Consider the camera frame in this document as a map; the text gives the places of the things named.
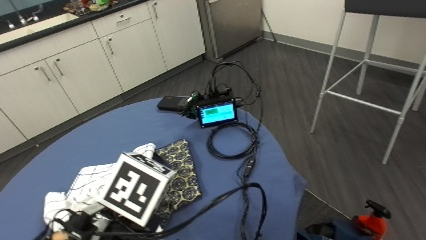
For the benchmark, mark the dark patterned cloth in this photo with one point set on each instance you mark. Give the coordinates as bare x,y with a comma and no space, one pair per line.
181,180

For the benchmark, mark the stainless steel refrigerator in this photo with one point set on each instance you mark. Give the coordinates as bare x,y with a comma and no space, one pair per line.
233,26

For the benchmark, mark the black box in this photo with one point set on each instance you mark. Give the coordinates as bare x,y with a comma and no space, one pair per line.
171,103

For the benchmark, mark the small screen device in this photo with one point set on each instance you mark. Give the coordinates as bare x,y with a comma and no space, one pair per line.
217,113

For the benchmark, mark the clutter of countertop items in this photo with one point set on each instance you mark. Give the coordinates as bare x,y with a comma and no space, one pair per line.
91,6

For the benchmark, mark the white bar stool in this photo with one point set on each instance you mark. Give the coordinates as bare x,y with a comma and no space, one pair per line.
368,56

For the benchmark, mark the white cloth with black lines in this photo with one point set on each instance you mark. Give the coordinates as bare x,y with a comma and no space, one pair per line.
88,183

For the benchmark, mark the blue tablecloth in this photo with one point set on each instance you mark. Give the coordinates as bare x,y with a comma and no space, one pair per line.
133,130

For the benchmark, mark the white kitchen cabinets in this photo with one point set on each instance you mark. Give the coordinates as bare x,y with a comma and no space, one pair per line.
80,66

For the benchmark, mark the black countertop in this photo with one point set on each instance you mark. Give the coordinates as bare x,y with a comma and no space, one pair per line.
44,28

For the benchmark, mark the red and black tool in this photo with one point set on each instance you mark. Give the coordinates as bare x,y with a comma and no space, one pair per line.
372,223

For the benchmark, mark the white sink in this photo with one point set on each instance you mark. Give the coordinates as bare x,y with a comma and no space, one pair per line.
40,28

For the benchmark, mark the metal faucet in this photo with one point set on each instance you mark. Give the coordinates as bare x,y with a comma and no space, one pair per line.
22,18

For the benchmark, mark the white marker cube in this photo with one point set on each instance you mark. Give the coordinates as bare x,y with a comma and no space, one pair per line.
133,190

